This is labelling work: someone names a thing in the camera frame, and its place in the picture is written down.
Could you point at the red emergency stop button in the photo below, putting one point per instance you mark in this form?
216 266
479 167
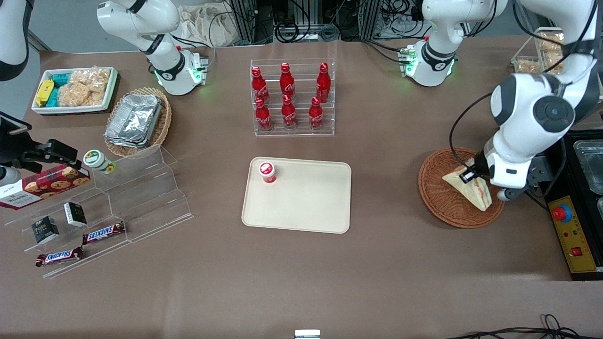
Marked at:
560 213

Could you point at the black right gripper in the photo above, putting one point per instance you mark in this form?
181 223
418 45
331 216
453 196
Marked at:
22 151

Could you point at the red rocker switch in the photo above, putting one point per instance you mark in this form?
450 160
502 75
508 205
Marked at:
577 251

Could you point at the yellow snack pack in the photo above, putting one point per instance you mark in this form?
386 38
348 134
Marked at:
44 92

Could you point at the yellow machine control panel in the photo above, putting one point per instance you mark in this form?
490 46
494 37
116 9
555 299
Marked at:
582 230

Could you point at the oval tan wicker basket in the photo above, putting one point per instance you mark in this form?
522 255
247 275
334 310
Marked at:
163 127

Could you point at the round brown wicker basket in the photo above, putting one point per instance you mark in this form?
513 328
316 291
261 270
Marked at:
438 197

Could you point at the clear rice cracker bag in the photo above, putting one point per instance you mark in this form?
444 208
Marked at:
92 77
80 96
551 47
527 67

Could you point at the foil container stack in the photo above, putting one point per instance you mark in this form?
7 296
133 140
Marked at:
134 120

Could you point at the white rectangular snack bin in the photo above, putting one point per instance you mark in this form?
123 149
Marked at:
70 111

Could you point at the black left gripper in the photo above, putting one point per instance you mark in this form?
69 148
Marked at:
479 164

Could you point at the rectangular foil container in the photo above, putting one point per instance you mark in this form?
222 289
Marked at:
600 209

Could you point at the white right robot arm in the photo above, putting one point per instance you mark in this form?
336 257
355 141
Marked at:
141 19

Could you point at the triangle sandwich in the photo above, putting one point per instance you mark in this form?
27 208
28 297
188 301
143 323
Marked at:
476 195

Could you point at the small black box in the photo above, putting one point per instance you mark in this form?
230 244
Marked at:
44 230
75 214

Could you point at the aluminium frame post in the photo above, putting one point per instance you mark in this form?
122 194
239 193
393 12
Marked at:
242 21
370 19

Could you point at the green lid yogurt cup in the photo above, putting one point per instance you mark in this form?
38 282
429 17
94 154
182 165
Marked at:
96 160

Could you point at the cream plastic tray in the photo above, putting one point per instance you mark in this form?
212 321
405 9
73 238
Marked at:
306 202

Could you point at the red cola bottle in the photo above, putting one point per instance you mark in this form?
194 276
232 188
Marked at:
323 84
289 113
287 82
316 115
263 115
259 87

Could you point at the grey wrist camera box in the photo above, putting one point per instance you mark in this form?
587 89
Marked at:
511 194

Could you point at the clear acrylic bottle rack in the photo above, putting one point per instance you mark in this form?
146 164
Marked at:
301 132

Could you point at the beige cloth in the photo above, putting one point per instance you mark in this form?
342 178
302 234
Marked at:
207 23

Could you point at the clear acrylic stepped display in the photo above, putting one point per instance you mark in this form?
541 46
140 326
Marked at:
141 188

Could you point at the red lid cup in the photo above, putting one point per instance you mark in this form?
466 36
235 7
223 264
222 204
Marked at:
267 172

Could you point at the small white box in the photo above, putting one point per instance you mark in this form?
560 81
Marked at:
307 334

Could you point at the teal snack pack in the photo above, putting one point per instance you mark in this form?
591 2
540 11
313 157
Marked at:
61 79
53 98

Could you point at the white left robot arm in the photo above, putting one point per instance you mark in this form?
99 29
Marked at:
523 108

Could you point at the black sealing machine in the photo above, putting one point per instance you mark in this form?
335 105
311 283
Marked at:
565 186

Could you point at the brown Snickers bar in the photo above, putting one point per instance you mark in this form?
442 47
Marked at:
103 232
59 256

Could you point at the clear plastic food container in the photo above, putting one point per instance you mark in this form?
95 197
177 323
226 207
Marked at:
591 165

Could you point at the red tartan cookie box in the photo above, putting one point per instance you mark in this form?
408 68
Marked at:
42 188

